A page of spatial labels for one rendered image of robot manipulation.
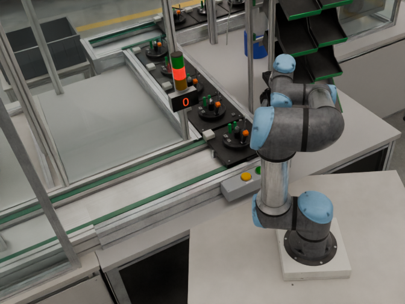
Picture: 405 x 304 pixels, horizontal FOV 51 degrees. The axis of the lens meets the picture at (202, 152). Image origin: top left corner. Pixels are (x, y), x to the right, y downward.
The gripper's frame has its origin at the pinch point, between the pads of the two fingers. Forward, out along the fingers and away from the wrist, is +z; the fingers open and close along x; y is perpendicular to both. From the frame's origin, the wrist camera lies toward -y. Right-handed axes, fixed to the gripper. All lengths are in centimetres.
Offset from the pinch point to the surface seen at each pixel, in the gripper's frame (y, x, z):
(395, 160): -9, 116, 129
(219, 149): 11.1, -22.8, 14.7
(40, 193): 36, -86, -30
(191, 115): -14.5, -31.9, 27.5
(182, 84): -9.3, -35.6, -10.5
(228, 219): 44, -25, 11
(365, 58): -61, 86, 69
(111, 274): 58, -74, 14
